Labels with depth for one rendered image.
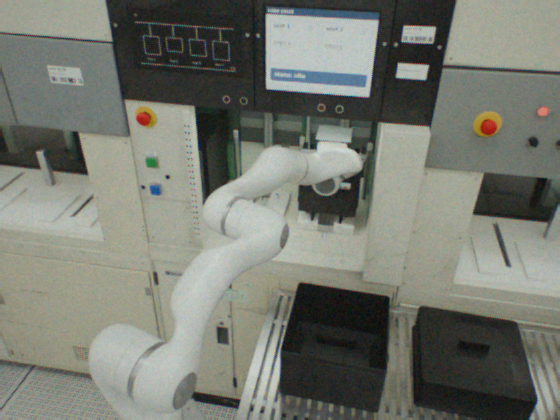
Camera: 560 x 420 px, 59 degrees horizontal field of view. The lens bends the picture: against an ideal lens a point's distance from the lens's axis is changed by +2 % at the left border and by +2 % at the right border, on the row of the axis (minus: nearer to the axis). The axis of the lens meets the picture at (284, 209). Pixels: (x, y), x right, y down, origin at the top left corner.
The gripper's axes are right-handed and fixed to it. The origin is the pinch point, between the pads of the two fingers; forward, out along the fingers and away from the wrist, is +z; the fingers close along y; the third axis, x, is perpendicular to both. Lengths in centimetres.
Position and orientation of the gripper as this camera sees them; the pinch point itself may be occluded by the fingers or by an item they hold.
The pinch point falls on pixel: (333, 140)
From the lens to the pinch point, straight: 175.8
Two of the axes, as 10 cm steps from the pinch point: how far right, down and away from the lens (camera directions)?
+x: 0.2, -8.3, -5.5
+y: 9.9, 1.1, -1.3
